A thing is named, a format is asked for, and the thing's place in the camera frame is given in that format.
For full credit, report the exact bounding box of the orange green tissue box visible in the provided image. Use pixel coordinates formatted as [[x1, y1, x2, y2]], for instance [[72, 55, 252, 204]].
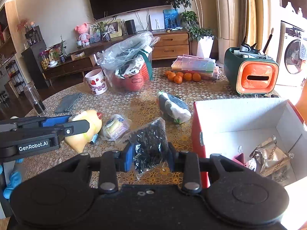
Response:
[[224, 47, 279, 94]]

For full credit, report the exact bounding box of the bag of black beads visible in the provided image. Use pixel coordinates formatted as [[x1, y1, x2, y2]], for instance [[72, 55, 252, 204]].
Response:
[[129, 117, 169, 179]]

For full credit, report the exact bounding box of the red cardboard box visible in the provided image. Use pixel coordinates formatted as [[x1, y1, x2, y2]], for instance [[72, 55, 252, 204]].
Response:
[[191, 98, 306, 182]]

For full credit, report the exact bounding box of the pink binder clip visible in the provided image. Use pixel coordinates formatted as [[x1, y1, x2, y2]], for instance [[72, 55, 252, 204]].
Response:
[[232, 145, 246, 167]]

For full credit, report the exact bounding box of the standing air conditioner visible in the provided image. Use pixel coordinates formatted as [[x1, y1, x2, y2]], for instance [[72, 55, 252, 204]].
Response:
[[216, 0, 230, 67]]

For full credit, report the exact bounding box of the pink pig plush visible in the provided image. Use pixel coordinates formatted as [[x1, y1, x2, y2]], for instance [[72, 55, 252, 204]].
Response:
[[74, 23, 90, 47]]

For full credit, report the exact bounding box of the white washing machine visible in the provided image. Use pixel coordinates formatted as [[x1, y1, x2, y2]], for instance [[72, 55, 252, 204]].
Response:
[[276, 21, 306, 87]]

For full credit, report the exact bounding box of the black speaker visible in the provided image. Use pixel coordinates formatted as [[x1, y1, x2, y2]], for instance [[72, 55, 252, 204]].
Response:
[[125, 19, 137, 35]]

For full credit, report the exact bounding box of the yellow curtain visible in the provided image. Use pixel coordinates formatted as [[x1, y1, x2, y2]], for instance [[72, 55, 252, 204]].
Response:
[[239, 0, 271, 49]]

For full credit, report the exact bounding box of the yellow cake snack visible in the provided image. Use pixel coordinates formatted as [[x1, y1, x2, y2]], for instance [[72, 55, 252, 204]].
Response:
[[102, 114, 132, 141]]

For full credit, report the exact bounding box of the cartoon face squishy toy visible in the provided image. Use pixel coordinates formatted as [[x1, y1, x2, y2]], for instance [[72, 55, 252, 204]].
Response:
[[247, 158, 257, 172]]

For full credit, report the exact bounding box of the grey folded cloth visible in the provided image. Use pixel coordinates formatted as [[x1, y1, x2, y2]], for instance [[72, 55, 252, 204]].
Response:
[[55, 92, 82, 114]]

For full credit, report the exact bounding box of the tall potted plant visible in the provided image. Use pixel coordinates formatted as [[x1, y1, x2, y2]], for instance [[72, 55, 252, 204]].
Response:
[[168, 0, 214, 58]]

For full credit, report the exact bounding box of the white printed snack packet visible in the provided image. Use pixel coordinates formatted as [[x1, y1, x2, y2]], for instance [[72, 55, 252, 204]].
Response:
[[271, 165, 291, 186]]

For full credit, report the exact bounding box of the framed photo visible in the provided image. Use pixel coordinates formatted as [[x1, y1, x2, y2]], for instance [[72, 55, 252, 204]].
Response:
[[108, 19, 122, 39]]

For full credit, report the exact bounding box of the clear container with plastic bag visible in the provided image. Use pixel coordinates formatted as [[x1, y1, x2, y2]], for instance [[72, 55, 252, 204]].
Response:
[[97, 31, 160, 93]]

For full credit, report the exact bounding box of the patterned tissue pack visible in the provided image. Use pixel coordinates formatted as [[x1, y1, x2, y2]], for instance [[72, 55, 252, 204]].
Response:
[[157, 91, 191, 125]]

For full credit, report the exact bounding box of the small blue label bottle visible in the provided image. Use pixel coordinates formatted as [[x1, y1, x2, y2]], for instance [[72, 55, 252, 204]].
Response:
[[90, 134, 99, 145]]

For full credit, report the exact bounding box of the clear glass bottle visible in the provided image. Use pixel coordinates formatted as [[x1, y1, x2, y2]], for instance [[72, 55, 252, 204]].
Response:
[[24, 81, 46, 116]]

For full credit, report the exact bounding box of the white strawberry mug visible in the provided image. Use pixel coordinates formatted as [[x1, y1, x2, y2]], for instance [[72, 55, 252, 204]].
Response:
[[83, 69, 108, 96]]

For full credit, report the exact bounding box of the stack of colourful folders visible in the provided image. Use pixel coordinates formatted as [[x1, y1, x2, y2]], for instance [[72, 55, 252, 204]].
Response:
[[171, 55, 219, 80]]

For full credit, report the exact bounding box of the blue gloved hand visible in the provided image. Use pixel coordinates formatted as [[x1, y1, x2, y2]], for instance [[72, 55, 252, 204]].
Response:
[[1, 158, 25, 200]]

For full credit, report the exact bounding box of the wooden drawer cabinet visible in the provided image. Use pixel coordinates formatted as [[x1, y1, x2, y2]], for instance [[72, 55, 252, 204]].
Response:
[[152, 29, 191, 60]]

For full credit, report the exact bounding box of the dark wooden tv console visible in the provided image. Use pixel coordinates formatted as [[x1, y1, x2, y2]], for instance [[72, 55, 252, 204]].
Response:
[[43, 42, 105, 83]]

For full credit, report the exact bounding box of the silver Zhoushi snack packet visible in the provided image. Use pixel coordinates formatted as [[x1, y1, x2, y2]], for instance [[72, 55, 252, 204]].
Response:
[[249, 135, 294, 177]]

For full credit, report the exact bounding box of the yellow squishy toy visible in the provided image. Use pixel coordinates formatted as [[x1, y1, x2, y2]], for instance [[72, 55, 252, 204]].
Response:
[[64, 110, 102, 154]]

